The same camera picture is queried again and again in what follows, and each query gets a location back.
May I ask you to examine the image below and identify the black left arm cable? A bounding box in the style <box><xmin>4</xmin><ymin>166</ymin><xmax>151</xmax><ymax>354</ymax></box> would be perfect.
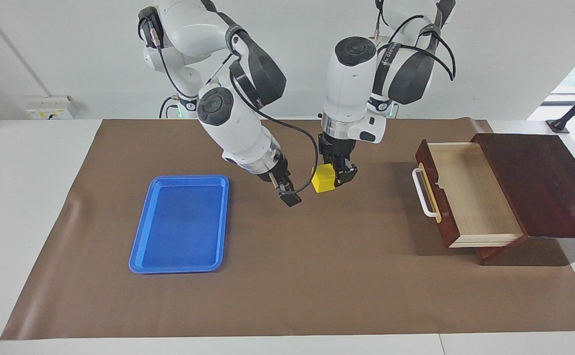
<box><xmin>376</xmin><ymin>0</ymin><xmax>457</xmax><ymax>82</ymax></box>

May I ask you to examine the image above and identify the black stand with slanted pole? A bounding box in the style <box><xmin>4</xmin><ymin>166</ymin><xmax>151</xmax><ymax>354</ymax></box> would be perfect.
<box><xmin>546</xmin><ymin>79</ymin><xmax>575</xmax><ymax>135</ymax></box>

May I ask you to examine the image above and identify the dark wooden cabinet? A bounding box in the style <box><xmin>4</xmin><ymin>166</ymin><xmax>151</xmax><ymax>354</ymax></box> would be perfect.
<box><xmin>470</xmin><ymin>133</ymin><xmax>575</xmax><ymax>267</ymax></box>

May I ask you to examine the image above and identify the yellow cube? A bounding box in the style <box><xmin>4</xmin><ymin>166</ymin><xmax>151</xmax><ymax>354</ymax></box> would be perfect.
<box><xmin>311</xmin><ymin>164</ymin><xmax>338</xmax><ymax>193</ymax></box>

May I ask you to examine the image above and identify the white wall socket strip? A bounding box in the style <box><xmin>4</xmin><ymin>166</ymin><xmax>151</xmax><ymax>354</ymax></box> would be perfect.
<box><xmin>25</xmin><ymin>95</ymin><xmax>78</xmax><ymax>120</ymax></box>

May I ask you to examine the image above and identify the blue plastic tray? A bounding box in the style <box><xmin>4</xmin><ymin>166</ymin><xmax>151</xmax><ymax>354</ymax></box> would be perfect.
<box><xmin>129</xmin><ymin>175</ymin><xmax>230</xmax><ymax>275</ymax></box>

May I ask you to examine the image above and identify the wooden drawer with white handle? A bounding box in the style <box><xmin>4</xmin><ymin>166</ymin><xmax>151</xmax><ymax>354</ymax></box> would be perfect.
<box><xmin>412</xmin><ymin>140</ymin><xmax>525</xmax><ymax>248</ymax></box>

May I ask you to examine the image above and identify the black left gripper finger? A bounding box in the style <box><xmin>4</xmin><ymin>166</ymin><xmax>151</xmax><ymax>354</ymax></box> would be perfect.
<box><xmin>336</xmin><ymin>168</ymin><xmax>359</xmax><ymax>187</ymax></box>

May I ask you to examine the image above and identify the black right arm base cable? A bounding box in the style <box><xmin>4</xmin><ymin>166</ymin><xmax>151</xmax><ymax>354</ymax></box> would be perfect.
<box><xmin>158</xmin><ymin>96</ymin><xmax>180</xmax><ymax>119</ymax></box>

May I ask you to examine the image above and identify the brown table mat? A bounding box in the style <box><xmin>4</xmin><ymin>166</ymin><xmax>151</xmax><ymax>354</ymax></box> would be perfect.
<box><xmin>0</xmin><ymin>117</ymin><xmax>575</xmax><ymax>341</ymax></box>

